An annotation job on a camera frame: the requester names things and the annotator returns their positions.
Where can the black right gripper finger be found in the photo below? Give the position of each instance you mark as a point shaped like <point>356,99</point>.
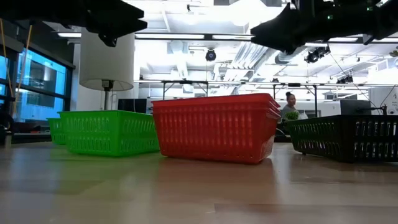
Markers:
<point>283,25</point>
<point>286,43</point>

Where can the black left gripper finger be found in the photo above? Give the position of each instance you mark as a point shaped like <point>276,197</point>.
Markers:
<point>115,11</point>
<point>118,25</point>

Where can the red-orange plastic slotted basket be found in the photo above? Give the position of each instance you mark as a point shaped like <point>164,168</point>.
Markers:
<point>217,99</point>
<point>217,137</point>

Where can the black plastic slotted basket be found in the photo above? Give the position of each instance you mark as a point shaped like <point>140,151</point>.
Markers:
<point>342,140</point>

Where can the green plastic slotted basket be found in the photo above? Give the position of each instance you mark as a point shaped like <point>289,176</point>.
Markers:
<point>109,133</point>
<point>56,132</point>

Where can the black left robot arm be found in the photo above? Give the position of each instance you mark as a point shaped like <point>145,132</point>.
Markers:
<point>25,9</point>

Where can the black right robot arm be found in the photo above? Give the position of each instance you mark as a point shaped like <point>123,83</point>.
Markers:
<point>357,21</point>

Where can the long ceiling light strip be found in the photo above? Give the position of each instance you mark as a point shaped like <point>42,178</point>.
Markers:
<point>342,39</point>
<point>169,36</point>
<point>231,37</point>
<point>69,35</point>

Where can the black ceiling spotlight cluster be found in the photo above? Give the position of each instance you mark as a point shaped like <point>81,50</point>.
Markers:
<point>315,54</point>
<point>345,79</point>

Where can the white-shaded wooden-base table lamp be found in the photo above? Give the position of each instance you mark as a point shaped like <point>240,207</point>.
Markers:
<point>105,62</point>

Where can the person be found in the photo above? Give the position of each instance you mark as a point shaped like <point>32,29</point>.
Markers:
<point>289,107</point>

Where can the small green leafy plant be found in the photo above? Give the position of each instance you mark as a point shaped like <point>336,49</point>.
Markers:
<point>291,115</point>

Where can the black computer monitor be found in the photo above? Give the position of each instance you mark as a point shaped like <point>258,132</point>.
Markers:
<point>132,105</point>
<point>354,107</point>

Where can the white printed cabinet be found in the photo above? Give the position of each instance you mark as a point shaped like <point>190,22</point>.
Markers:
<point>384,99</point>

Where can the black aluminium table frame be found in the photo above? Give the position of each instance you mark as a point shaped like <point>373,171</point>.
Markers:
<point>31,138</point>

